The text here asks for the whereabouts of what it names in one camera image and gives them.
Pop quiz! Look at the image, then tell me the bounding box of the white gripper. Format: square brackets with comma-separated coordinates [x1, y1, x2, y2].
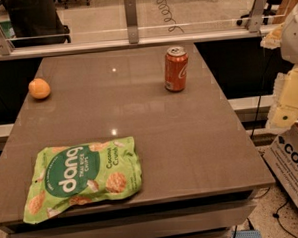
[265, 65, 298, 129]

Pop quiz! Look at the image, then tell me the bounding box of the orange coke can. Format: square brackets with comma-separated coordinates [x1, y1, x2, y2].
[165, 46, 188, 92]

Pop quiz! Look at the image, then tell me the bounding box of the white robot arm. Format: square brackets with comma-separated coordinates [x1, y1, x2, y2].
[260, 3, 298, 129]

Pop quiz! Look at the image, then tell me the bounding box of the green rice chip bag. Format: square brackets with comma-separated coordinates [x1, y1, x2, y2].
[23, 137, 142, 224]

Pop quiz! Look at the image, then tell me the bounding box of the cardboard box with print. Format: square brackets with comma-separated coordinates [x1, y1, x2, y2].
[263, 123, 298, 207]

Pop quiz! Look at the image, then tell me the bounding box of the blue perforated object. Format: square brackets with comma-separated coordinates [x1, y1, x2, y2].
[233, 230, 262, 238]

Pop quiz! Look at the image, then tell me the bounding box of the orange fruit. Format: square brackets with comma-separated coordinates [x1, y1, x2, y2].
[28, 79, 51, 100]

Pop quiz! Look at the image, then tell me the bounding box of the glass barrier panel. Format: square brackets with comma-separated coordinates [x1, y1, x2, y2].
[0, 0, 298, 43]

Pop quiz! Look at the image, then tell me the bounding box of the right metal rail bracket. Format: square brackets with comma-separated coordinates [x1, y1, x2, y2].
[246, 0, 268, 33]

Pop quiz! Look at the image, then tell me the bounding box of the black floor cable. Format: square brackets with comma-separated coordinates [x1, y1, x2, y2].
[271, 196, 298, 238]

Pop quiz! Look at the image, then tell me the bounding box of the black coiled cable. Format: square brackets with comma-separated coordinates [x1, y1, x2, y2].
[150, 0, 186, 36]

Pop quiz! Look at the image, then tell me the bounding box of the middle metal rail bracket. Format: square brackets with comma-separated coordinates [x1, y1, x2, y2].
[124, 0, 139, 44]

